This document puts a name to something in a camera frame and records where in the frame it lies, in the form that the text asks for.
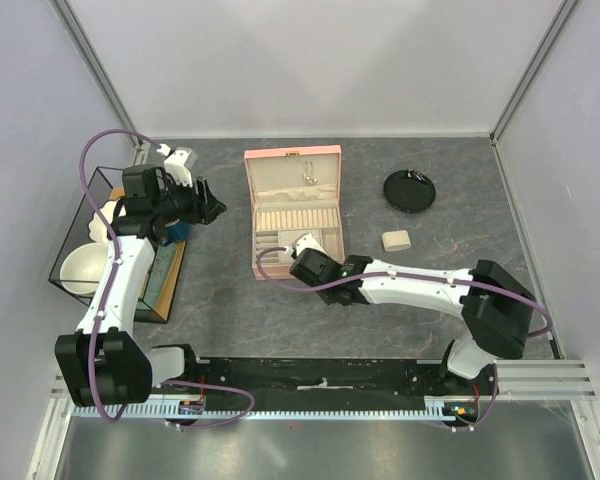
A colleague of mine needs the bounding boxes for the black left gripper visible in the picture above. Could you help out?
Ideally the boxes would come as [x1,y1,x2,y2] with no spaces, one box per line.
[152,173,227,226]

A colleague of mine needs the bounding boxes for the pink jewelry box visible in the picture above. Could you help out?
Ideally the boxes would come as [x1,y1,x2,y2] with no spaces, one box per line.
[244,145,346,280]

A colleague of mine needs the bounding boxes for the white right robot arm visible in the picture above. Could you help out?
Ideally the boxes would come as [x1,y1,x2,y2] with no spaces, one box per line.
[255,232,540,394]

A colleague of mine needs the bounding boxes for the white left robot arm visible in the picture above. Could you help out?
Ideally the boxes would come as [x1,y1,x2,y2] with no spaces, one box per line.
[54,165,226,407]

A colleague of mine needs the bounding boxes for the blue mug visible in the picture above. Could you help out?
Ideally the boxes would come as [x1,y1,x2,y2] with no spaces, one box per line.
[160,220,192,246]

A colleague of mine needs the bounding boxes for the wooden board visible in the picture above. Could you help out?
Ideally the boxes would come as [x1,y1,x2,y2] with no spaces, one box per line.
[107,187,187,324]

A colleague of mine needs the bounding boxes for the white scalloped dish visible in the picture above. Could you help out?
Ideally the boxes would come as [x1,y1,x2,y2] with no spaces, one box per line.
[88,200,117,245]

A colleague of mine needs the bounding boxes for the white round bowl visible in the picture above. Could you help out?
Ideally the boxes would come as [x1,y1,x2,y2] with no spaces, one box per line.
[60,243,108,296]

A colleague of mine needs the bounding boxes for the black round plate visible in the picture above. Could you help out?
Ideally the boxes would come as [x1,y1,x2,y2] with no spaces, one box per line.
[383,170,436,213]

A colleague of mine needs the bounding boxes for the hair clips on plate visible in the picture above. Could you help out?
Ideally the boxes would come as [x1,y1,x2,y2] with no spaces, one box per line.
[406,170,428,184]

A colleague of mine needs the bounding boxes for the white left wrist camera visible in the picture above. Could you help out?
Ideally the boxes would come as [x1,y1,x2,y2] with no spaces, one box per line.
[163,148,198,187]

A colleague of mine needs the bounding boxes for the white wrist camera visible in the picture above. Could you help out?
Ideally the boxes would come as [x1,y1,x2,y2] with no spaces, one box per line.
[291,232,326,259]
[163,148,198,187]

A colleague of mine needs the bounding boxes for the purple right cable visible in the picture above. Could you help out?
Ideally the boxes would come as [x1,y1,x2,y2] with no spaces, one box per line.
[257,247,554,434]

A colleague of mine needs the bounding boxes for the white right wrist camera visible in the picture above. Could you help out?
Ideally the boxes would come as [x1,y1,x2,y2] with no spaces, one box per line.
[291,232,326,259]

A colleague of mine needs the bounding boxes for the black wire rack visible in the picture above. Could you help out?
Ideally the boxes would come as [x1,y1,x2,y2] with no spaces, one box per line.
[47,166,177,324]

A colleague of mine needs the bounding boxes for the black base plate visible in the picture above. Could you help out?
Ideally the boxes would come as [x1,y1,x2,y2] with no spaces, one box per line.
[162,357,495,412]

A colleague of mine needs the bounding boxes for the slotted cable duct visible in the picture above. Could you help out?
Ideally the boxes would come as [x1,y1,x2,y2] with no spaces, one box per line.
[72,397,476,421]

